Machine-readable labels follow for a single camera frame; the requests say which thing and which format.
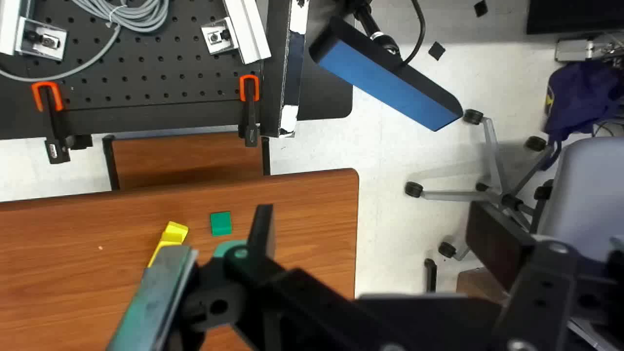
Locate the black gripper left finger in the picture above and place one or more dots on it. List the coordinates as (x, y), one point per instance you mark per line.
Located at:
(163, 292)

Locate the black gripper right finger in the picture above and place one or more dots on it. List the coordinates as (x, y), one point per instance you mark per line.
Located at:
(547, 292)

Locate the green block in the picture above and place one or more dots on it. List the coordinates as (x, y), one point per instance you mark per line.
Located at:
(221, 222)

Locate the yellow block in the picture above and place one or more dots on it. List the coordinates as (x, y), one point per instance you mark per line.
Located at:
(161, 253)
(175, 232)

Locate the dark brown wooden box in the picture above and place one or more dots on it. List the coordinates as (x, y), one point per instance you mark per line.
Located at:
(498, 239)

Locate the gray office chair seat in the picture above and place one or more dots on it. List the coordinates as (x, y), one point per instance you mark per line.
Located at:
(586, 195)

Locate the office chair wheel base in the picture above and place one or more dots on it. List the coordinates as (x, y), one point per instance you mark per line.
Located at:
(494, 187)

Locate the dark blue bag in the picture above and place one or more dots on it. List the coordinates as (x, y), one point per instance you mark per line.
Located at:
(582, 97)

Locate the orange and black clamp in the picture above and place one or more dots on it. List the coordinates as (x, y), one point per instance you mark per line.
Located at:
(56, 122)
(251, 109)

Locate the black perforated board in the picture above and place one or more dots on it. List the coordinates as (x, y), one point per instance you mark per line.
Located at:
(157, 78)

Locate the silver metal box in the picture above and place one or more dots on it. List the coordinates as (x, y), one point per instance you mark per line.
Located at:
(578, 48)

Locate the black flat panel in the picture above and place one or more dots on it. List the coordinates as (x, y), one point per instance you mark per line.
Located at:
(325, 89)

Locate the black square floor marker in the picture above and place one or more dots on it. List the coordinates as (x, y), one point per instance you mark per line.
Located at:
(438, 48)
(481, 7)

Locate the blue and black bar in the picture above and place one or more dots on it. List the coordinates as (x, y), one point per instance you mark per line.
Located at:
(383, 74)

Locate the black cabinet edge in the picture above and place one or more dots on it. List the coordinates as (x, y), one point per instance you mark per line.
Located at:
(576, 15)

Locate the silver corner bracket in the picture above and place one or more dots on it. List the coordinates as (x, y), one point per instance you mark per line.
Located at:
(44, 39)
(219, 35)

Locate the aluminium extrusion rail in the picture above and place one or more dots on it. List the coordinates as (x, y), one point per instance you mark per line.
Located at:
(9, 21)
(249, 29)

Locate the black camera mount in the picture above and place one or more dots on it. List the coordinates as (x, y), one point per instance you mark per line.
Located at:
(372, 25)

